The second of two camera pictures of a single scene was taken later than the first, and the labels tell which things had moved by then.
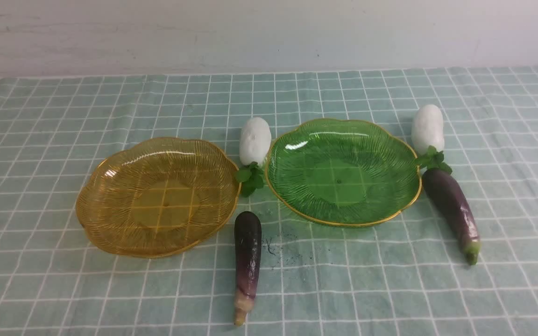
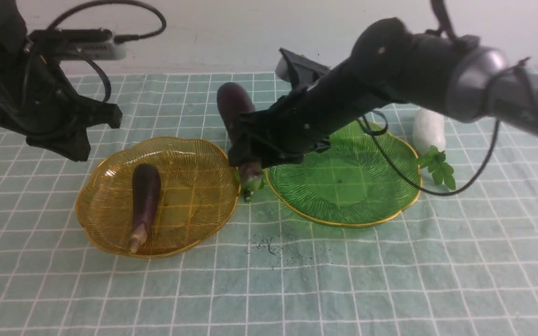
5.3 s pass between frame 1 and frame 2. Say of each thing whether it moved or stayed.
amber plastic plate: stayed
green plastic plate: stayed
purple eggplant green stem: moved
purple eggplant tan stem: moved
